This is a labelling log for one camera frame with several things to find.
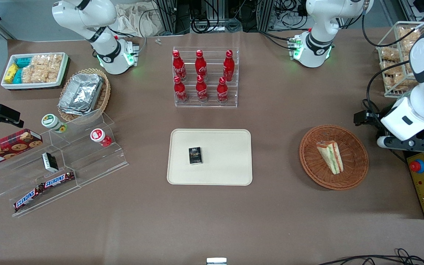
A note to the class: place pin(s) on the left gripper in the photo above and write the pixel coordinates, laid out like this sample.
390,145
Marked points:
373,120

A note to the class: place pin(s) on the triangular sandwich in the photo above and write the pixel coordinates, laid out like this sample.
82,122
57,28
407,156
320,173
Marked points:
331,156

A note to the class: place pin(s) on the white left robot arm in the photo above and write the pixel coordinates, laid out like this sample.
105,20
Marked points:
318,22

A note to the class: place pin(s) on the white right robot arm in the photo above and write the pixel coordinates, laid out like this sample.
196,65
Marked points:
87,18

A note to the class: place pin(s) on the brown round wicker basket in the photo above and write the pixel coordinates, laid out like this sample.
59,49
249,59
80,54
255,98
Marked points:
355,162

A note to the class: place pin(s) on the beige plastic tray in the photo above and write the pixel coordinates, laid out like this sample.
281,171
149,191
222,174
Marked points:
226,158

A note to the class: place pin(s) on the light oval wicker basket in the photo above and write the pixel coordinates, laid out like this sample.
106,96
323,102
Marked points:
103,99

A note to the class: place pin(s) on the clear bagged pastry snack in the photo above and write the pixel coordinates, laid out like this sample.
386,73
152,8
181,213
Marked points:
405,35
396,82
389,54
405,46
390,68

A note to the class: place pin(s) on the red emergency stop button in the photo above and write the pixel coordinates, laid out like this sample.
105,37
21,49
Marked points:
417,166

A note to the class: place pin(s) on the red cola bottle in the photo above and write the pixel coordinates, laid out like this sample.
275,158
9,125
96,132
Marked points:
201,91
229,68
201,66
180,92
222,92
179,68

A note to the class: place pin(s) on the clear acrylic bottle rack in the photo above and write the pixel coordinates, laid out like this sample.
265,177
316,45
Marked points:
212,92

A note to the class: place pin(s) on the small black card box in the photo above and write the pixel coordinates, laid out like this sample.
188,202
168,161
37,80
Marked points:
195,155

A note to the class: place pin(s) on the small silver edge device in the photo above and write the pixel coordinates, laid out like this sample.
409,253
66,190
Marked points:
216,261

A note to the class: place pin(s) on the white crumpled cloth bag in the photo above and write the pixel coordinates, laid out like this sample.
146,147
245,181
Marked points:
134,18

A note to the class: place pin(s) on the red lid yogurt cup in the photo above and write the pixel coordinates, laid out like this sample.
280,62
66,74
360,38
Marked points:
98,136

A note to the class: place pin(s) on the clear acrylic stepped shelf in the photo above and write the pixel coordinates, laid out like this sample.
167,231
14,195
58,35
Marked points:
98,165

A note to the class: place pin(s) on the stack of foil trays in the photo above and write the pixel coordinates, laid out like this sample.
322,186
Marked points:
81,94

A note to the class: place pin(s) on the snickers chocolate bar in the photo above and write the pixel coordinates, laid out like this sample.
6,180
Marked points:
58,179
28,198

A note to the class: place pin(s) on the green lid yogurt cup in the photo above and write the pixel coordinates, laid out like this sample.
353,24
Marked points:
52,122

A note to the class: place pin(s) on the clear rice cracker bag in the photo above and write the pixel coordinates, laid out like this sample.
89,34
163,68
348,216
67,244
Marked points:
54,66
31,71

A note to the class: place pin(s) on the small black white box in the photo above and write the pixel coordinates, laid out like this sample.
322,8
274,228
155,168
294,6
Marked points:
50,162

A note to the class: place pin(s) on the white rectangular snack bin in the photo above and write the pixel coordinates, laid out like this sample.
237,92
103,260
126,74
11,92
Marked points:
35,85

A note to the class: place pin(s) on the teal snack packet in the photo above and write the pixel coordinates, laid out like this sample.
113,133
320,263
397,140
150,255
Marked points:
18,76
23,62

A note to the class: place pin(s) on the red tartan cookie box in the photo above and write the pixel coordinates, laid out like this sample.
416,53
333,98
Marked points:
9,147

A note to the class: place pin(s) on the yellow snack packet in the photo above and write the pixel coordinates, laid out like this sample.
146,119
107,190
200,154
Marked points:
11,73

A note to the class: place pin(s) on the aluminium frame post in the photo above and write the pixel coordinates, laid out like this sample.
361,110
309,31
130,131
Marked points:
171,14
265,14

